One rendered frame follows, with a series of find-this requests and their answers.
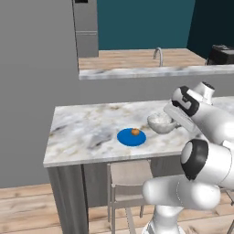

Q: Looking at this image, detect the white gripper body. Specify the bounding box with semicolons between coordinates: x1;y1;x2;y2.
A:
163;102;202;133

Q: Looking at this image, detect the white marbled bowl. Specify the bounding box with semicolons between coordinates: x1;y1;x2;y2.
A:
146;112;181;135

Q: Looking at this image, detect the blue plate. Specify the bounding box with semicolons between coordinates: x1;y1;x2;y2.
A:
116;127;147;147

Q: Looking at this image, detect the grey counter cabinet base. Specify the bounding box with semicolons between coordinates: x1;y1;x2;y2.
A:
47;155;186;234

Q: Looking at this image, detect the silver sink tap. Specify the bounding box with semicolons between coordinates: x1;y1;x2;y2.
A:
153;47;165;68

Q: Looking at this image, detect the black coffee machine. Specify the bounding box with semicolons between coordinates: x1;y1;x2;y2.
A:
206;44;234;66

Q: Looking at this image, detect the grey bar stool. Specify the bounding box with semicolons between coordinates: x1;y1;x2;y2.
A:
106;159;154;234

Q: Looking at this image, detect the grey refrigerator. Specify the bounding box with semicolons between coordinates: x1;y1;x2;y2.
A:
71;0;100;59

